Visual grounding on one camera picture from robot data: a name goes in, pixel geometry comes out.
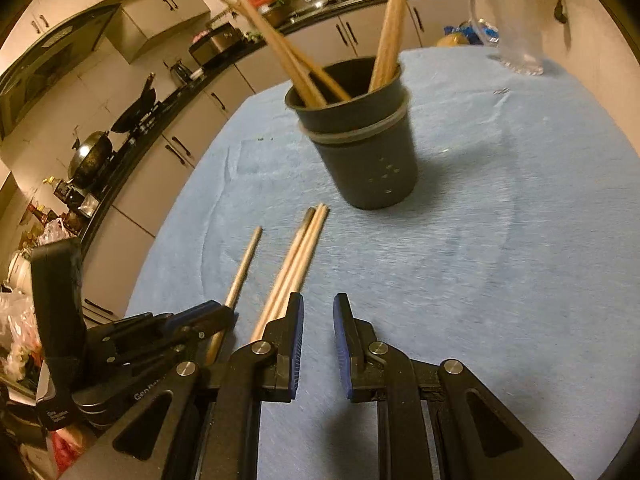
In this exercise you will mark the dark oil bottle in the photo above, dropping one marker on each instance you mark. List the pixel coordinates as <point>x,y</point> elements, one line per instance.
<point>61,189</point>

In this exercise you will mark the small clear container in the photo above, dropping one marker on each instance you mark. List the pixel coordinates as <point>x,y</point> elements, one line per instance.
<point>89,206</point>

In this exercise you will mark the wok with steel lid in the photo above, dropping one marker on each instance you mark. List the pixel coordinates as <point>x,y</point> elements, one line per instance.
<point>90,157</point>

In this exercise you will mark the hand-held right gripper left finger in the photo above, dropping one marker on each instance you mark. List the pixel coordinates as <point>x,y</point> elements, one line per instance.
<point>296,345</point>

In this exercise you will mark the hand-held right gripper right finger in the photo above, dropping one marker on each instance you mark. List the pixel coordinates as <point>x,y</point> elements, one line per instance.
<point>342,345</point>

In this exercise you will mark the dark chopstick holder cup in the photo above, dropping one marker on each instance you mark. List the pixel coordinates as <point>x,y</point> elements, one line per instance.
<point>370,170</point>

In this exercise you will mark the white plastic bag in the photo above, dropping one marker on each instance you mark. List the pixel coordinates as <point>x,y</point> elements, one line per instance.
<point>50,232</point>

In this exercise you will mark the blue tablecloth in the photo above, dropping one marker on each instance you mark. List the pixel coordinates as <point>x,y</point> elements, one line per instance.
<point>500,260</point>

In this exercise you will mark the black wok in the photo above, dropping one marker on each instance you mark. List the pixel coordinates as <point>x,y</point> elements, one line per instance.
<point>132,112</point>

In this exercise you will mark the long wooden chopstick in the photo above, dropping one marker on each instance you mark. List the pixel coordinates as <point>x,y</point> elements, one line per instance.
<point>389,10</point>
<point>288,260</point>
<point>306,260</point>
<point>270,60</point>
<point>269,35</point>
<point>296,260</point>
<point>245,265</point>
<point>400,10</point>
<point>328,81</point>

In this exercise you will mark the clear glass pitcher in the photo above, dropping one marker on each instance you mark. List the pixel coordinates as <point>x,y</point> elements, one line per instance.
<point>520,35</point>

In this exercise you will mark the steel kettle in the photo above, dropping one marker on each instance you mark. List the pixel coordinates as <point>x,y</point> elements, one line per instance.
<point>181,74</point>

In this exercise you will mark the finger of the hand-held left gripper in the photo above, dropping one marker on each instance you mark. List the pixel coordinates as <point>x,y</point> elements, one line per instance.
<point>200,316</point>
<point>150,355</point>

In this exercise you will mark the range hood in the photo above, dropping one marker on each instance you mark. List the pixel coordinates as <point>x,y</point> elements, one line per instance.
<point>55,60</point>

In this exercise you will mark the blue yellow snack bag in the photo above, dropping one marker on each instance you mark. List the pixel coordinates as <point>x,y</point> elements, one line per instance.
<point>457,37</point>

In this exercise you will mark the white wall cabinet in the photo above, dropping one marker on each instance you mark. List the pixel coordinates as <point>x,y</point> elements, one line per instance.
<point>165,15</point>

